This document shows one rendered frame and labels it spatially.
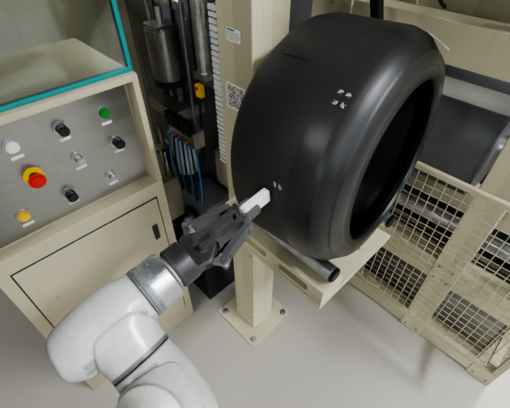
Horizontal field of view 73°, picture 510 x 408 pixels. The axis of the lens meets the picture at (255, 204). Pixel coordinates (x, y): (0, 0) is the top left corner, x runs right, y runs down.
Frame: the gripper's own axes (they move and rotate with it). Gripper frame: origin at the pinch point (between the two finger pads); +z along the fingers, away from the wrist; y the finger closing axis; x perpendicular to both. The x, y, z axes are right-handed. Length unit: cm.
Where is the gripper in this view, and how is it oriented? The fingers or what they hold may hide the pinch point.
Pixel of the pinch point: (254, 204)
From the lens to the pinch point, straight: 67.7
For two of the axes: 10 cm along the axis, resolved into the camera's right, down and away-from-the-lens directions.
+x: 1.0, 6.5, 7.5
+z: 7.1, -5.8, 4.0
